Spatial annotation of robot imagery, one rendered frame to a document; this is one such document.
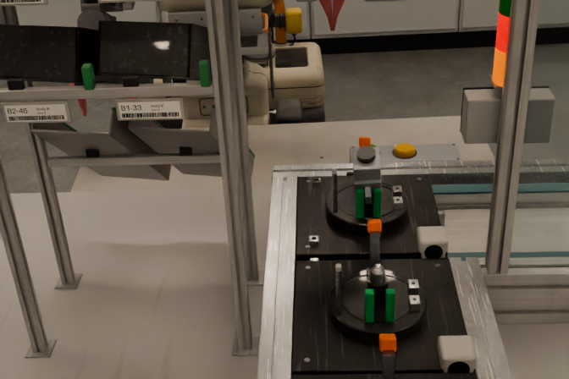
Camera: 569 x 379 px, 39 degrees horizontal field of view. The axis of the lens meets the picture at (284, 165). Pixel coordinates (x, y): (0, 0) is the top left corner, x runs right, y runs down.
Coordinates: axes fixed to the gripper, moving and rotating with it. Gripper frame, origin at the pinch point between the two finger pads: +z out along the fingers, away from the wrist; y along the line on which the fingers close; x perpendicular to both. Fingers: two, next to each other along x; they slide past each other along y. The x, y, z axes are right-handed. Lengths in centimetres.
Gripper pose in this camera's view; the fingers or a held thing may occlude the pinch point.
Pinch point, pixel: (332, 25)
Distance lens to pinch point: 144.9
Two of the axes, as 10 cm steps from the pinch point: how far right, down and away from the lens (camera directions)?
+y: 10.0, -0.2, -0.6
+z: 0.5, 8.7, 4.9
